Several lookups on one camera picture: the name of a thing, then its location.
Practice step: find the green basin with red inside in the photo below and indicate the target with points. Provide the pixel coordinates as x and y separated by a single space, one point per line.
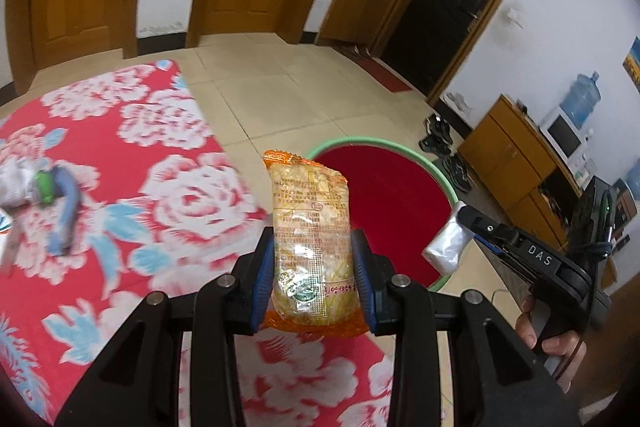
380 187

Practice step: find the small wooden cabinet door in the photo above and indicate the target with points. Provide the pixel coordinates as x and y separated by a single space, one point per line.
360 2

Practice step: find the red doormat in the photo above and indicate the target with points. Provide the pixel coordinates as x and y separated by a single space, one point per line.
385 72

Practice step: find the black sandal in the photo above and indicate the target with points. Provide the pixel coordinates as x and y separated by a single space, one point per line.
439 146
435 126

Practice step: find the white plastic bag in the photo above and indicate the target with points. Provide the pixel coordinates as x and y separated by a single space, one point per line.
15 182

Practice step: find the clear plastic packet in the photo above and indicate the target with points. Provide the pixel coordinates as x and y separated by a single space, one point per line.
447 242

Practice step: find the red floral tablecloth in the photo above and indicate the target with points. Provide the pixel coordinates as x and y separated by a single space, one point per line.
150 187

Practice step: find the wall switch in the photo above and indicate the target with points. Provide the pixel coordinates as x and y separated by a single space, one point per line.
515 18

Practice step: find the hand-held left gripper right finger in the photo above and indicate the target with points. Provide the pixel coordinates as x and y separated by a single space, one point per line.
362 277

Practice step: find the small white box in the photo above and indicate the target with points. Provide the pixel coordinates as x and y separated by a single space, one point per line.
6 237

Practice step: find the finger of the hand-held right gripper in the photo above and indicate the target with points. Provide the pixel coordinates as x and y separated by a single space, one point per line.
487 229

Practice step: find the wall picture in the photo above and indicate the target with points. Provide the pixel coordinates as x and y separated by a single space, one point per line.
633 62

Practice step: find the person's right hand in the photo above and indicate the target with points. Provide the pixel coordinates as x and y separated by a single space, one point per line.
560 346

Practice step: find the grey sneaker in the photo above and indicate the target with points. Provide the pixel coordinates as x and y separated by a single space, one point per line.
457 173

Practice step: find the orange noodle packet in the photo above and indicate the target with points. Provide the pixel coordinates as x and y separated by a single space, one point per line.
310 227

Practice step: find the white microwave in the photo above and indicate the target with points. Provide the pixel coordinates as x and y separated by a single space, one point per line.
565 134

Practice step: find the wooden cabinet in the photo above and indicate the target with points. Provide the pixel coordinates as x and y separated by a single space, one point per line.
520 162

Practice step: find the dark door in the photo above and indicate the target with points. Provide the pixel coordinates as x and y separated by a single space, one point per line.
450 7

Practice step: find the small green item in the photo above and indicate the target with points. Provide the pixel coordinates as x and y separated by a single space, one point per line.
45 187

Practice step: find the blue water bottle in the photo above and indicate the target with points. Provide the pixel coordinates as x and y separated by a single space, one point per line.
582 94

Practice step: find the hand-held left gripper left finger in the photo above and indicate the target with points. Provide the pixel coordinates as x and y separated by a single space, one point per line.
263 277

